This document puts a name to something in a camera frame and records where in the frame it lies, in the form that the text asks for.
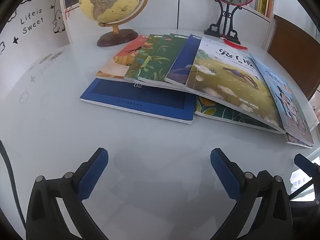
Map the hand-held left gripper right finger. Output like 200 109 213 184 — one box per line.
210 148 293 240

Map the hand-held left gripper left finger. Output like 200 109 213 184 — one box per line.
26 147 109 240

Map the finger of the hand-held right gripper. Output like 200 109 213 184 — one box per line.
294 154 320 180

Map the teal leafy cover book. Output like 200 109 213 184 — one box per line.
195 95 283 133

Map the light blue cartoon book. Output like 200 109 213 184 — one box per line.
249 52 314 147

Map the large plain blue book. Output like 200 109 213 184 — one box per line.
80 78 195 125

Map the meadow rabbit cover book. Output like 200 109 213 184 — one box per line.
185 37 287 134

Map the orange red illustrated book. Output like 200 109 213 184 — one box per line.
95 35 150 80

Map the green leafy cover book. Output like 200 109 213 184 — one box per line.
124 34 173 82

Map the blue illustrated book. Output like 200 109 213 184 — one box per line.
164 34 202 85

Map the dark green leafy book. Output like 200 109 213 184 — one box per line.
133 33 188 88

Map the window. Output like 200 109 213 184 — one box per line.
290 152 318 202

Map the brown wooden cabinet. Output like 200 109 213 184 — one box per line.
267 14 320 100

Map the red tassel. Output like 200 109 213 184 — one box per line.
221 37 248 51

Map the black fan stand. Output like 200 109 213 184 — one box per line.
204 0 242 45

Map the yellow desk globe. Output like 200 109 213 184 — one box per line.
79 0 150 47

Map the black cable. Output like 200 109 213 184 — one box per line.
0 139 27 230

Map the black text wall decal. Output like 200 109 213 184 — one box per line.
19 7 45 34

